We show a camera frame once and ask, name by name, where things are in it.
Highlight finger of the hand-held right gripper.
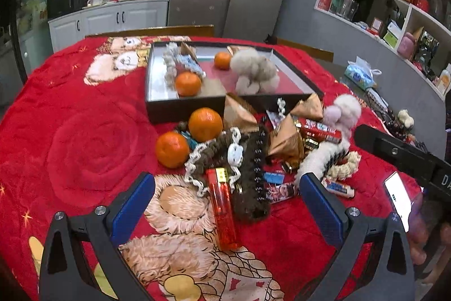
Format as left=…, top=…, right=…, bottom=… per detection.
left=353, top=124, right=435, bottom=180

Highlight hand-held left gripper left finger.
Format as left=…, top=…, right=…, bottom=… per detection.
left=39, top=171, right=156, bottom=301

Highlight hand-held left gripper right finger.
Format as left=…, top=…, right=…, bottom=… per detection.
left=299, top=171, right=417, bottom=301

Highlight orange transparent lighter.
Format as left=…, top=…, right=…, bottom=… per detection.
left=205, top=168, right=241, bottom=250

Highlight black shallow box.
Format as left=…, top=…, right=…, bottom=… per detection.
left=145, top=42, right=325, bottom=125

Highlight tangerine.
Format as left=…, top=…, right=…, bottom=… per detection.
left=175, top=72, right=202, bottom=97
left=188, top=108, right=224, bottom=143
left=155, top=132, right=191, bottom=168
left=214, top=51, right=232, bottom=71

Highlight grey knitted scrunchie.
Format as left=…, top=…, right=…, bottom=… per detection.
left=163, top=42, right=180, bottom=90

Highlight pale blue lace scrunchie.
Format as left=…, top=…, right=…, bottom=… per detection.
left=176, top=54, right=207, bottom=79

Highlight brown triangular snack packet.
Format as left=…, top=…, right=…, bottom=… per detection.
left=180, top=42, right=198, bottom=63
left=224, top=93, right=259, bottom=132
left=268, top=114, right=305, bottom=164
left=291, top=94, right=325, bottom=122

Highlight person's right hand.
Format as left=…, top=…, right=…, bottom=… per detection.
left=409, top=192, right=451, bottom=284

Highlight small white tube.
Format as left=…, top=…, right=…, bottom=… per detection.
left=322, top=177, right=356, bottom=201

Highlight small cream bear figure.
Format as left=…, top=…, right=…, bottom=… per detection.
left=397, top=109, right=414, bottom=129

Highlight printed candy wrapper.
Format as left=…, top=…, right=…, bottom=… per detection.
left=266, top=183, right=295, bottom=205

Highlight cream knitted scrunchie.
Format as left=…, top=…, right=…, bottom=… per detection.
left=328, top=150, right=360, bottom=178

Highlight white fluffy scrunchie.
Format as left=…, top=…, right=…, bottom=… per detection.
left=294, top=140, right=351, bottom=185

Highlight smartphone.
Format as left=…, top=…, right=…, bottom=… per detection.
left=383, top=171, right=421, bottom=234

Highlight white pompom plush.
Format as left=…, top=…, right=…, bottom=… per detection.
left=322, top=94, right=363, bottom=139

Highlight red printed packet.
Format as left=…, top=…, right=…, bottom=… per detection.
left=299, top=119, right=343, bottom=143

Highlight red printed blanket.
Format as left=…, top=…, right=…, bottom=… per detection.
left=0, top=35, right=428, bottom=301

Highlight blue tissue pack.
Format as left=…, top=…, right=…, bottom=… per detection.
left=343, top=56, right=382, bottom=90

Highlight white lotion bottle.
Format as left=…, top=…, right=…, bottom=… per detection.
left=437, top=70, right=451, bottom=97

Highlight dark brown fuzzy scrunchie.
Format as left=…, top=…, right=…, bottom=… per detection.
left=243, top=125, right=269, bottom=203

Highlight white oval hair clip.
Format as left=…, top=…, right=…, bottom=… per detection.
left=227, top=142, right=244, bottom=168

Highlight pink jar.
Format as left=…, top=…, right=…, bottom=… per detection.
left=397, top=32, right=416, bottom=58

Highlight brown braided scrunchie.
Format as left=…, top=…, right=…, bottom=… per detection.
left=176, top=121, right=244, bottom=169

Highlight green and white box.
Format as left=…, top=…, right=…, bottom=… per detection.
left=382, top=22, right=402, bottom=48

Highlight glass jars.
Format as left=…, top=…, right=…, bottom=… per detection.
left=338, top=0, right=360, bottom=21

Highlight beige fluffy pompom toy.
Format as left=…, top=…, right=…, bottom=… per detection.
left=231, top=48, right=280, bottom=95

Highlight white kitchen cabinet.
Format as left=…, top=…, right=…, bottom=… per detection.
left=48, top=0, right=170, bottom=53

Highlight black microwave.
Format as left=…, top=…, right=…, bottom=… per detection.
left=47, top=0, right=93, bottom=19

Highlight dark bead bracelet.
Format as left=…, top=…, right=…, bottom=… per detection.
left=382, top=111, right=423, bottom=146

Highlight teal hair tie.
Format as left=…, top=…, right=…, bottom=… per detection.
left=181, top=132, right=198, bottom=148

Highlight white wall shelf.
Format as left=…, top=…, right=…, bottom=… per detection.
left=313, top=0, right=451, bottom=102

